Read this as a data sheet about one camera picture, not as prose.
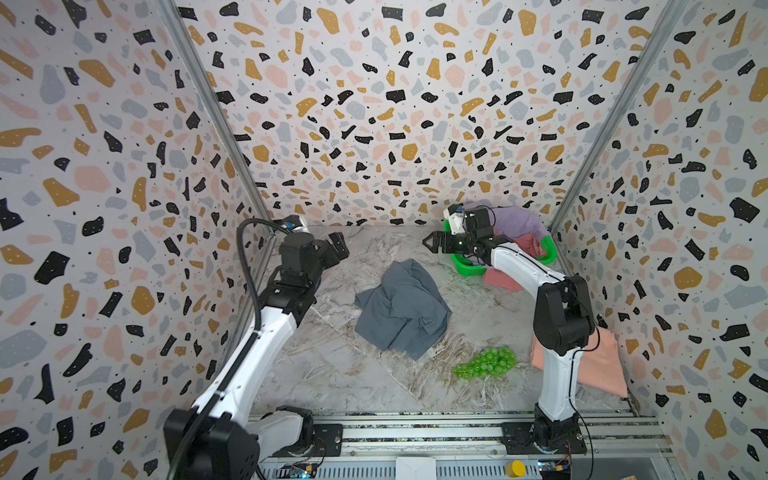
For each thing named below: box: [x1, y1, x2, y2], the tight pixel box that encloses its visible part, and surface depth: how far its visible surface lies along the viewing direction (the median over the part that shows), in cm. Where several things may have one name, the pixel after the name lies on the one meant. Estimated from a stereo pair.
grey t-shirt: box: [355, 259, 453, 361], surface depth 95 cm
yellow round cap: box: [506, 460, 527, 478], surface depth 67 cm
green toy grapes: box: [452, 347, 517, 379], surface depth 85 cm
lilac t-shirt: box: [461, 201, 549, 237], surface depth 119 cm
